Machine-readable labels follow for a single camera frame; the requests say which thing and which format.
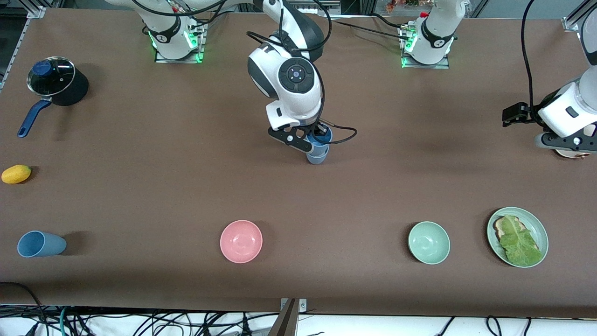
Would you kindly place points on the blue plastic cup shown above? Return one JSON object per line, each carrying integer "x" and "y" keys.
{"x": 322, "y": 148}
{"x": 44, "y": 245}

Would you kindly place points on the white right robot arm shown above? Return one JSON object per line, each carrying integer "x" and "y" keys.
{"x": 294, "y": 74}

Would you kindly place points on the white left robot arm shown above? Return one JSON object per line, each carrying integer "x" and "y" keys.
{"x": 566, "y": 112}

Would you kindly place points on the beige rounded board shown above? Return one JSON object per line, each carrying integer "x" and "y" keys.
{"x": 571, "y": 155}

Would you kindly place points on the brown table cover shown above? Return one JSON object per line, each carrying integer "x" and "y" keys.
{"x": 298, "y": 196}

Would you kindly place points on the light green plate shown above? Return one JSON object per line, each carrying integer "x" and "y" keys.
{"x": 537, "y": 225}

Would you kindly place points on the toast bread slice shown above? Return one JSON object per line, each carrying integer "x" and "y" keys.
{"x": 501, "y": 227}

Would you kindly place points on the pink bowl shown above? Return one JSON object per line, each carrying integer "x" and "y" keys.
{"x": 241, "y": 241}

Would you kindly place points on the green lettuce leaf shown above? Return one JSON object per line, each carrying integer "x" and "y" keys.
{"x": 520, "y": 242}

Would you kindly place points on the light green bowl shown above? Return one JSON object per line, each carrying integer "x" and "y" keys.
{"x": 429, "y": 242}

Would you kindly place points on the dark slanted pole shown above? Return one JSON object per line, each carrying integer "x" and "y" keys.
{"x": 285, "y": 324}

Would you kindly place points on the glass lid with blue knob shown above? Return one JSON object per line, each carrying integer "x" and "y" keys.
{"x": 53, "y": 77}

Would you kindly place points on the yellow lemon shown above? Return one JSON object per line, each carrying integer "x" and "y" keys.
{"x": 16, "y": 174}

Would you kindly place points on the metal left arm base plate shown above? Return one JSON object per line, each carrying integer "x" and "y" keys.
{"x": 438, "y": 66}

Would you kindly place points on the aluminium frame profile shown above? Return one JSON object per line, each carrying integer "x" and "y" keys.
{"x": 35, "y": 12}
{"x": 571, "y": 22}

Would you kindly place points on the grey metal background frame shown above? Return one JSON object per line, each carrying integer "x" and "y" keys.
{"x": 308, "y": 7}

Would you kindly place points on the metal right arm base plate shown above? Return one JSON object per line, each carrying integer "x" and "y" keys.
{"x": 186, "y": 60}

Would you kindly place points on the silver table edge bracket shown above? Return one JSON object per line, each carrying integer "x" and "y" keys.
{"x": 303, "y": 305}

